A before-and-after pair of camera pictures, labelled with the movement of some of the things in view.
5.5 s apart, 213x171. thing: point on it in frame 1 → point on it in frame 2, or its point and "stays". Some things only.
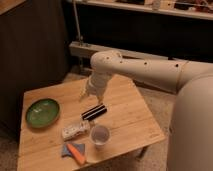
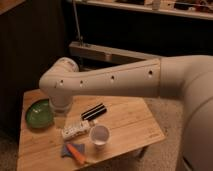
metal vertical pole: (77, 22) stays
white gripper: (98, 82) → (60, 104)
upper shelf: (202, 9) stays
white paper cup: (100, 135) stays
